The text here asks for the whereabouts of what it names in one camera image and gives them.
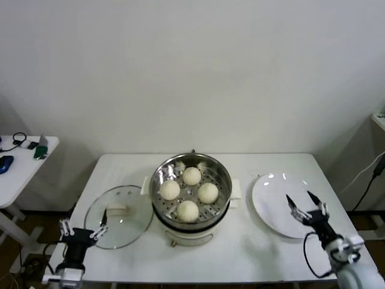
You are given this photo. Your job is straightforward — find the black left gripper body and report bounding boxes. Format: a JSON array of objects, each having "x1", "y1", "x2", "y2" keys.
[{"x1": 64, "y1": 228, "x2": 95, "y2": 267}]

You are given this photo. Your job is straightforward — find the blue computer mouse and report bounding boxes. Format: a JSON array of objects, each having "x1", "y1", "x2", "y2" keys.
[{"x1": 0, "y1": 155, "x2": 14, "y2": 175}]

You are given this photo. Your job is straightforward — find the cream electric cooker base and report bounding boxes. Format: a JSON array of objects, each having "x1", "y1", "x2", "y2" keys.
[{"x1": 152, "y1": 197, "x2": 239, "y2": 248}]

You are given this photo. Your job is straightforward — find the white power cable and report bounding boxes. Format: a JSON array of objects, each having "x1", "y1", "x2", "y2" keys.
[{"x1": 341, "y1": 152, "x2": 385, "y2": 194}]

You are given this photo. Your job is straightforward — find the white side table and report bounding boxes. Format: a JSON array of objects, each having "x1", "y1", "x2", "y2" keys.
[{"x1": 0, "y1": 135, "x2": 60, "y2": 263}]

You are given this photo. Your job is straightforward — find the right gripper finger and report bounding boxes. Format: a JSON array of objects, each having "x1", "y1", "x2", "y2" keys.
[
  {"x1": 306, "y1": 190, "x2": 329, "y2": 216},
  {"x1": 285, "y1": 194, "x2": 310, "y2": 223}
]

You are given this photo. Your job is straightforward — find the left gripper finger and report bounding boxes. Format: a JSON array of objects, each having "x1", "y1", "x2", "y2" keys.
[
  {"x1": 59, "y1": 219, "x2": 75, "y2": 241},
  {"x1": 90, "y1": 210, "x2": 108, "y2": 241}
]

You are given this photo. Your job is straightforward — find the round glass pot lid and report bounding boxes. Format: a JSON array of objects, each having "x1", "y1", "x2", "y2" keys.
[{"x1": 84, "y1": 184, "x2": 155, "y2": 249}]

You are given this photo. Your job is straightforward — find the white steamed baozi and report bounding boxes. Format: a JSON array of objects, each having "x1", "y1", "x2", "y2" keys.
[
  {"x1": 197, "y1": 182, "x2": 220, "y2": 204},
  {"x1": 159, "y1": 180, "x2": 181, "y2": 201},
  {"x1": 176, "y1": 200, "x2": 200, "y2": 223},
  {"x1": 182, "y1": 167, "x2": 202, "y2": 187}
]

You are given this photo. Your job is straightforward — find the white table foot bar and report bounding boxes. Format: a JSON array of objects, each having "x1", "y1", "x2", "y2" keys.
[{"x1": 360, "y1": 214, "x2": 385, "y2": 241}]

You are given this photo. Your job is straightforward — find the white desk corner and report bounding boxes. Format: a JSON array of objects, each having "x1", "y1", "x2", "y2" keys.
[{"x1": 371, "y1": 113, "x2": 385, "y2": 133}]

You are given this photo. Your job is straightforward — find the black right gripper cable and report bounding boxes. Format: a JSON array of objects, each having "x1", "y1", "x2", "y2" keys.
[{"x1": 303, "y1": 231, "x2": 335, "y2": 278}]

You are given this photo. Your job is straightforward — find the white round plate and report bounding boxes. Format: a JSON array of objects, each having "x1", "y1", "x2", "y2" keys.
[{"x1": 251, "y1": 172, "x2": 327, "y2": 240}]

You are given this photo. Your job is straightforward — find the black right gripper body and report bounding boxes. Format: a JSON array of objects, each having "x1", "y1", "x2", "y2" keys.
[{"x1": 303, "y1": 210, "x2": 343, "y2": 249}]

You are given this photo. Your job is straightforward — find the tangled floor cables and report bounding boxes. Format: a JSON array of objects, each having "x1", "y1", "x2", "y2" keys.
[{"x1": 8, "y1": 246, "x2": 52, "y2": 289}]

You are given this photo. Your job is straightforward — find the black power cable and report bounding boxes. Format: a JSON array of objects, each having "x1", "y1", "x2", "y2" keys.
[{"x1": 350, "y1": 156, "x2": 385, "y2": 213}]

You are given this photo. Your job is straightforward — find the green flat object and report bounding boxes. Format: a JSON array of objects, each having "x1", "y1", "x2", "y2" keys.
[{"x1": 32, "y1": 144, "x2": 49, "y2": 160}]

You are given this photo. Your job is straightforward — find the perforated steel steamer basket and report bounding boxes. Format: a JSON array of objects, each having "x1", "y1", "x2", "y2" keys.
[{"x1": 140, "y1": 152, "x2": 242, "y2": 225}]

